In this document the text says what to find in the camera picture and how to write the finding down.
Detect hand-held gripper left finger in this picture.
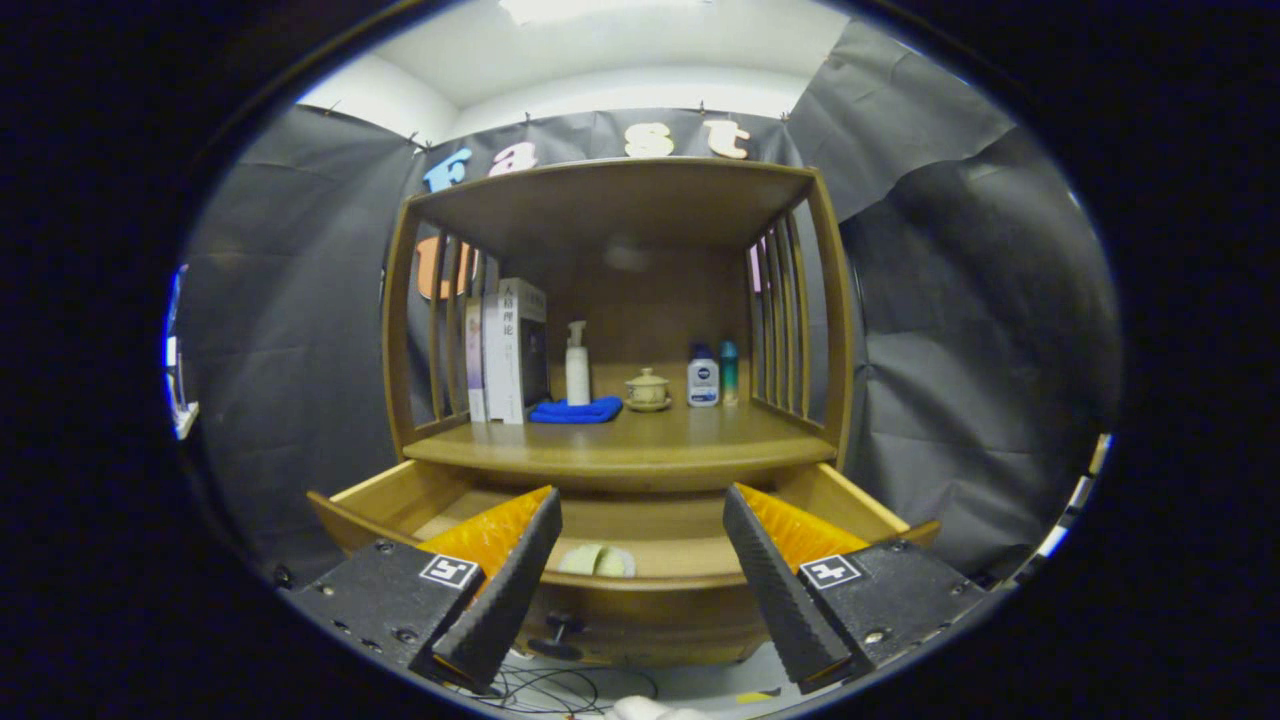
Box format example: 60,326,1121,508
282,486,564,696

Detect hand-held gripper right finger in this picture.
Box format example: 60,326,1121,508
722,483,991,696

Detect pale green slipper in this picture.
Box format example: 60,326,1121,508
558,543,637,579

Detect wooden countertop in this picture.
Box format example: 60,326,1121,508
403,400,839,491

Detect wooden cabinet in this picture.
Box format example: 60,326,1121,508
382,157,856,493

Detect blue folded cloth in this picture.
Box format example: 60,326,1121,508
529,396,623,425

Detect white lotion bottle blue cap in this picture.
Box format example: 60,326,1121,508
687,343,721,408

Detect purple spine book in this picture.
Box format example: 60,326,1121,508
465,298,486,422

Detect white pump bottle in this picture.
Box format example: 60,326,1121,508
565,320,592,406

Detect thin white book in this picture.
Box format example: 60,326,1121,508
482,290,501,423

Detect beige lidded tea cup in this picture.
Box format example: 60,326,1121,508
625,368,672,413

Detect thick white book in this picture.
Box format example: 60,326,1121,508
497,278,549,425

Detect thin black cables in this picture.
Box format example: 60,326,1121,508
450,660,661,716

